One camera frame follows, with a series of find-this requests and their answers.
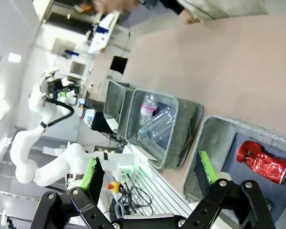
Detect clear plastic bottle without label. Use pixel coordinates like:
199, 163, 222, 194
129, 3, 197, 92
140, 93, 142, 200
137, 104, 177, 144

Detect person grey jacket torso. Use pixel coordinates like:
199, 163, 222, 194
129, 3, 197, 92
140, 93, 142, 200
176, 0, 270, 21

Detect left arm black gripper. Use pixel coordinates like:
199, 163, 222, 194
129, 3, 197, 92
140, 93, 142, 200
47, 80, 82, 98

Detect person bare hand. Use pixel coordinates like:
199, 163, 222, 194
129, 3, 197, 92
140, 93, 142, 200
181, 10, 203, 24

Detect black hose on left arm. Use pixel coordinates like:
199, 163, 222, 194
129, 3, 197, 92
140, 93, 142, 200
41, 97, 75, 127

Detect black monitor screen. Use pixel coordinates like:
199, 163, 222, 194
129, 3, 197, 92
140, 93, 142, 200
110, 56, 129, 73

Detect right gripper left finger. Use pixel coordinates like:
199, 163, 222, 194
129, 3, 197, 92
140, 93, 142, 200
28, 157, 115, 229

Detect grey felt basket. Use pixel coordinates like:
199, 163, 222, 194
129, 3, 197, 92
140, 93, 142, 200
104, 80, 135, 134
125, 88, 204, 170
182, 115, 286, 229

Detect aluminium profile table frame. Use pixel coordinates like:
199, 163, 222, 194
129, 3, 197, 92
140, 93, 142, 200
123, 163, 194, 219

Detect white shelf cabinet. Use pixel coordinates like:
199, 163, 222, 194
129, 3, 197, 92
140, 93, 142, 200
51, 37, 92, 81

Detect black computer box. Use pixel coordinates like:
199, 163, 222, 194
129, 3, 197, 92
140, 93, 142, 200
90, 111, 112, 134

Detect white and blue machine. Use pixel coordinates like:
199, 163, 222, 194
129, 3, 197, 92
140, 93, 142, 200
87, 11, 122, 54

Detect tangled black cables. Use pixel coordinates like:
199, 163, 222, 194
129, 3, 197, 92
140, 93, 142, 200
113, 185, 154, 217

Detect person dark sleeve forearm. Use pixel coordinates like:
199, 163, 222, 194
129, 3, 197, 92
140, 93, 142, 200
159, 0, 186, 15

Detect yellow red emergency stop button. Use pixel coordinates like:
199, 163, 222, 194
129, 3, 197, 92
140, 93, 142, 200
106, 181, 123, 193

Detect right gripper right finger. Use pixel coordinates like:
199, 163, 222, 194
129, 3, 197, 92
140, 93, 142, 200
184, 150, 276, 229

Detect clear bottle with pink label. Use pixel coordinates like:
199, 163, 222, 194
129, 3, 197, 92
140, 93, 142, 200
139, 94, 160, 125

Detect crushed red can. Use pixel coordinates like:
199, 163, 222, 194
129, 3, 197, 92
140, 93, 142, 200
236, 140, 286, 185

